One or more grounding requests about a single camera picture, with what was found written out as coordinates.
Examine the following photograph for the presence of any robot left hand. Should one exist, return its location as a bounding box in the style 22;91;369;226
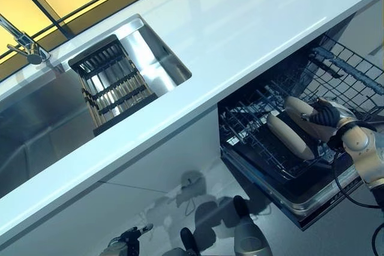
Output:
107;222;154;256

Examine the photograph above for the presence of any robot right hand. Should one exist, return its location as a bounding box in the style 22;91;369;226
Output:
299;97;341;128

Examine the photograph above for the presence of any black dishwasher with door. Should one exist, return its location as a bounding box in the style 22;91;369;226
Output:
217;13;384;231

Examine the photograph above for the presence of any wide white cabinet door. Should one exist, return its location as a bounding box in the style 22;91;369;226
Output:
0;177;182;256

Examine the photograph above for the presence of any narrow white cabinet door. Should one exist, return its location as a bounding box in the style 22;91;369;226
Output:
101;103;223;197

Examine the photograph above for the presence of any stainless steel sink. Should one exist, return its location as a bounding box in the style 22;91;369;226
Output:
0;13;193;200

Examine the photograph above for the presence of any black dish drying rack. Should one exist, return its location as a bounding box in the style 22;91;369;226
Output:
68;34;159;137

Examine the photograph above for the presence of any chrome kitchen faucet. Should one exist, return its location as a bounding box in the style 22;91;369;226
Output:
0;13;50;65

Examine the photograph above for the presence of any dishwasher upper wire rack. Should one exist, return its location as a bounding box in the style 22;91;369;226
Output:
299;35;384;122

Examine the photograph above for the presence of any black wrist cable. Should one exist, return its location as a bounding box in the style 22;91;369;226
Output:
332;159;384;256

